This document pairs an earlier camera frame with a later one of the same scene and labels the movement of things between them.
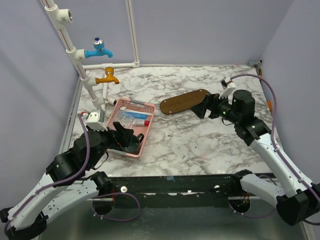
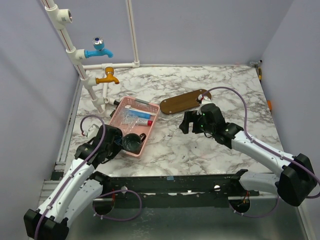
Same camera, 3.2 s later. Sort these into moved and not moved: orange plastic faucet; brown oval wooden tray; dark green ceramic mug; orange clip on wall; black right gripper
Moved: black right gripper
Not moved: brown oval wooden tray; orange plastic faucet; orange clip on wall; dark green ceramic mug
